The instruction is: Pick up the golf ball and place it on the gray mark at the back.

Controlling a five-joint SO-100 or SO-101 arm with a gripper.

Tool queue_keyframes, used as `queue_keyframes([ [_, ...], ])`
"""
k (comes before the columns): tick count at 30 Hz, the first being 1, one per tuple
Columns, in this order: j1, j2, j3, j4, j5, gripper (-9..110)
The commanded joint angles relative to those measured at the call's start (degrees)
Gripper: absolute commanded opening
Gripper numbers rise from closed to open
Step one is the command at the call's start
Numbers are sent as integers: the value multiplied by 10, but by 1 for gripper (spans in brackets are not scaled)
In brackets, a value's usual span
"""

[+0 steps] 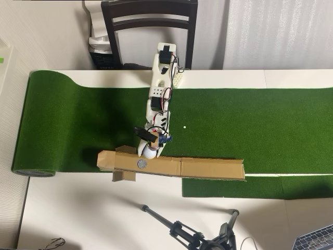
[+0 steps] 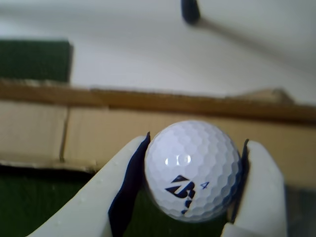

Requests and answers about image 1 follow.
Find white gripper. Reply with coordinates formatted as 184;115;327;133
137;110;172;159

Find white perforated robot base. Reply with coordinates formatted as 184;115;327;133
171;71;185;90

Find cardboard ramp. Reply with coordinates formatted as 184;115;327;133
96;145;247;183

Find long green turf mat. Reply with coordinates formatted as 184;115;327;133
11;69;333;178

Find black tripod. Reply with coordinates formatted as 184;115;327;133
140;204;240;250

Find dark printed box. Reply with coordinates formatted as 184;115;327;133
89;51;123;70

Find white plastic appliance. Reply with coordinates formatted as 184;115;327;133
87;36;113;54

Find white foam packaging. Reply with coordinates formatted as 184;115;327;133
82;0;110;39

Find dark wooden chair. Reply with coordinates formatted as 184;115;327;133
100;0;198;71

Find white curtain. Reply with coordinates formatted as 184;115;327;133
222;0;333;70

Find laptop corner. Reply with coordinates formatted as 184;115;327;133
291;225;333;250

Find black usb cable plug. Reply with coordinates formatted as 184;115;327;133
134;127;158;141

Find red black servo wires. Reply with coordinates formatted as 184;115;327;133
145;56;186;131

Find thin black wire bundle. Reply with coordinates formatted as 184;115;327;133
43;237;66;249

